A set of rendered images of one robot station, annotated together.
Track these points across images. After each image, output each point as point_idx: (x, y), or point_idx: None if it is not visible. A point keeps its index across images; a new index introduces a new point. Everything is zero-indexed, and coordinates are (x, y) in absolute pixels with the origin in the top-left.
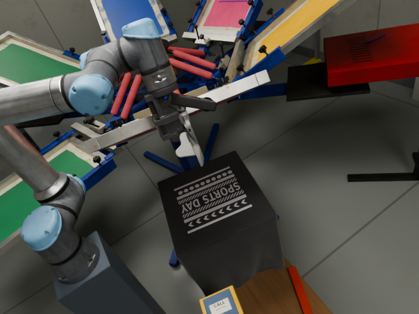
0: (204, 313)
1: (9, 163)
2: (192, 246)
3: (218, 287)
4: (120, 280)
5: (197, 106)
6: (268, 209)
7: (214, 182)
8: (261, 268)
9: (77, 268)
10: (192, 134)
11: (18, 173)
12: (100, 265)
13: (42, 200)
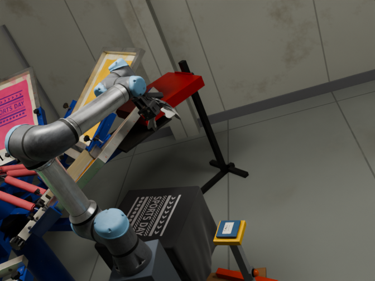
0: (224, 240)
1: (66, 188)
2: (173, 236)
3: (200, 280)
4: (166, 255)
5: (157, 96)
6: (192, 188)
7: (139, 208)
8: (211, 248)
9: (144, 247)
10: (168, 104)
11: (72, 197)
12: (152, 245)
13: (91, 216)
